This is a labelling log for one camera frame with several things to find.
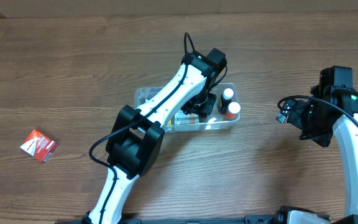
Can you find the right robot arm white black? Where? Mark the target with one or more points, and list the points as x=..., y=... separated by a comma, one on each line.
x=344, y=103

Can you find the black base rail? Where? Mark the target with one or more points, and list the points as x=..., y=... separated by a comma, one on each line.
x=246, y=219

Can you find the red white small box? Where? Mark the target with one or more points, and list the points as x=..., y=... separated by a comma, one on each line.
x=39, y=146

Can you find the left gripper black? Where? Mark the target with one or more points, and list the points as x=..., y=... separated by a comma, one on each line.
x=202, y=106

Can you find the dark bottle white cap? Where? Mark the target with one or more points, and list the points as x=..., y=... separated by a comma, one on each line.
x=225, y=100

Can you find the white Hansaplast plaster box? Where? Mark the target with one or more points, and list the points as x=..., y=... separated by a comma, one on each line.
x=182, y=118

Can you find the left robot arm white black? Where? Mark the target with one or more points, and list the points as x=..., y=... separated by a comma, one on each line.
x=136, y=138

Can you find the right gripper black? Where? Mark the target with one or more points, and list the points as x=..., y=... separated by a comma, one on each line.
x=322, y=135

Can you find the orange bottle white cap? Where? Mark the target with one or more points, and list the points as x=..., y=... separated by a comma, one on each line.
x=231, y=111

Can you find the blue yellow VapoDrops box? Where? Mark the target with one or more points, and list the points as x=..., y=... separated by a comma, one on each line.
x=168, y=127

